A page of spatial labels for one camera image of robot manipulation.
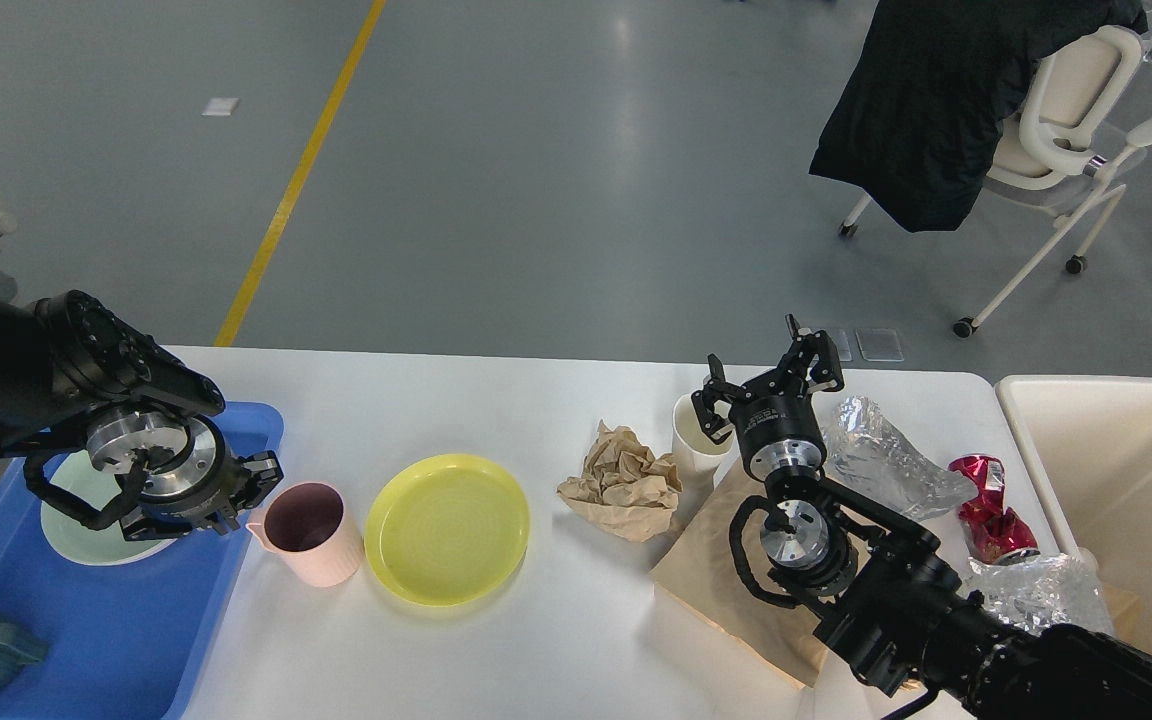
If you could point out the flat brown paper bag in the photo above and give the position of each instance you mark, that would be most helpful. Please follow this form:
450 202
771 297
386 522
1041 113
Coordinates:
698 571

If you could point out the yellow plastic plate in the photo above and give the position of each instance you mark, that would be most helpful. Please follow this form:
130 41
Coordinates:
447 530

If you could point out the pink ribbed mug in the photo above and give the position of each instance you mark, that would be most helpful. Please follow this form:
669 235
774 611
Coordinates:
310 527

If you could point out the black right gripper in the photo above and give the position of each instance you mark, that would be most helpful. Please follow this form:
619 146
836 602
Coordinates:
775 424

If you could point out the black jacket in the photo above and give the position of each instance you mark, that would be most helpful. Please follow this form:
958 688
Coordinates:
921 115

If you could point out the white paper cup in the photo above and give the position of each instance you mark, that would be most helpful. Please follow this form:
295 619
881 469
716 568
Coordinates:
697 457

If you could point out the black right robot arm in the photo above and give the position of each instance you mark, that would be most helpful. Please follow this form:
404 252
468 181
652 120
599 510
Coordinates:
884 601

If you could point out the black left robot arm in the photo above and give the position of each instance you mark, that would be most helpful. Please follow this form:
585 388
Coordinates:
114 431

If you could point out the crushed red can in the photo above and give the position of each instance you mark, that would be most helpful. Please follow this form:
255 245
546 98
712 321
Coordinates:
997 535

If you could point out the crumpled clear plastic wrap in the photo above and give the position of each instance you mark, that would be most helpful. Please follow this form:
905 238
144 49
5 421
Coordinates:
871 456

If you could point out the cream plastic bin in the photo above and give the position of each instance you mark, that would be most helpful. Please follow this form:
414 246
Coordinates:
1087 444

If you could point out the white office chair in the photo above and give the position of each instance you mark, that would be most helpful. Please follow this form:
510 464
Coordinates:
1059 156

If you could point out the crumpled brown paper ball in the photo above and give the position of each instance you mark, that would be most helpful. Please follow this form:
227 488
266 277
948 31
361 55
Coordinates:
624 488

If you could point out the pale green plate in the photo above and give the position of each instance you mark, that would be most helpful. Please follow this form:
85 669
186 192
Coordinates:
98 548

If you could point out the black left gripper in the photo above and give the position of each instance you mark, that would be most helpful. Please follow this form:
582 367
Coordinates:
196 489

